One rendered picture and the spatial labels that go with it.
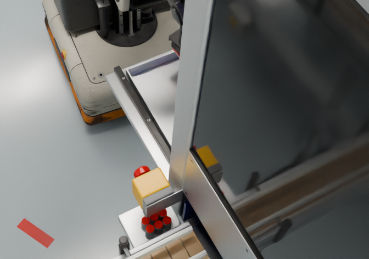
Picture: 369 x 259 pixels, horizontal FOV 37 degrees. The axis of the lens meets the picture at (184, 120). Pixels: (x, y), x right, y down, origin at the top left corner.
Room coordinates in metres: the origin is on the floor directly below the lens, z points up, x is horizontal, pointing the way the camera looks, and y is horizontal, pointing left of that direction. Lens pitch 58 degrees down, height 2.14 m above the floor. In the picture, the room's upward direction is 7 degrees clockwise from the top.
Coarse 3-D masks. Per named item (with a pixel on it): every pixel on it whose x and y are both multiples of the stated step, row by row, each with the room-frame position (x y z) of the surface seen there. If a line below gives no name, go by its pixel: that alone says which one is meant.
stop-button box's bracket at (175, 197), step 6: (180, 192) 0.51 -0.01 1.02; (168, 198) 0.50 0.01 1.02; (174, 198) 0.51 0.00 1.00; (180, 198) 0.52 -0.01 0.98; (150, 204) 0.47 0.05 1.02; (156, 204) 0.48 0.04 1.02; (162, 204) 0.49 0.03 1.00; (168, 204) 0.50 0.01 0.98; (150, 210) 0.47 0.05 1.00; (156, 210) 0.48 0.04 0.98
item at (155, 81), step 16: (144, 64) 0.94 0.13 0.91; (160, 64) 0.97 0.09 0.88; (176, 64) 0.98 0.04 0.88; (128, 80) 0.90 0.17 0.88; (144, 80) 0.91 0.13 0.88; (160, 80) 0.92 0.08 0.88; (176, 80) 0.92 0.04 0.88; (144, 96) 0.85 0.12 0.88; (160, 96) 0.86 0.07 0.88; (160, 112) 0.81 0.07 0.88; (160, 128) 0.74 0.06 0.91
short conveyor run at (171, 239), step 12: (180, 228) 0.46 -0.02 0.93; (192, 228) 0.45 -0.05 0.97; (120, 240) 0.39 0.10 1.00; (156, 240) 0.43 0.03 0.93; (168, 240) 0.42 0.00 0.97; (180, 240) 0.44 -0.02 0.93; (192, 240) 0.44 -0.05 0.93; (120, 252) 0.39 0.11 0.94; (132, 252) 0.39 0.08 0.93; (144, 252) 0.38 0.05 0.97; (156, 252) 0.40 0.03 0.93; (168, 252) 0.40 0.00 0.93; (180, 252) 0.41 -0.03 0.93; (192, 252) 0.41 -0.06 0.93; (204, 252) 0.40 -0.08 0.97
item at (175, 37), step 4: (176, 32) 0.98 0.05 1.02; (180, 32) 0.94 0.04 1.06; (172, 36) 0.97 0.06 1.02; (176, 36) 0.97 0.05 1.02; (180, 36) 0.94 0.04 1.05; (172, 40) 0.95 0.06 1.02; (176, 40) 0.96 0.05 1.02; (180, 40) 0.94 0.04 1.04; (176, 44) 0.94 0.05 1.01; (180, 44) 0.94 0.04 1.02; (180, 48) 0.93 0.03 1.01
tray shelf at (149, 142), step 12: (144, 60) 0.98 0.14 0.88; (108, 84) 0.89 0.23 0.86; (120, 84) 0.89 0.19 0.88; (120, 96) 0.85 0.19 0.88; (132, 108) 0.81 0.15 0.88; (132, 120) 0.77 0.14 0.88; (144, 132) 0.74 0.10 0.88; (144, 144) 0.71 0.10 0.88; (156, 144) 0.71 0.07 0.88; (156, 156) 0.67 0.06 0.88; (168, 168) 0.64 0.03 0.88
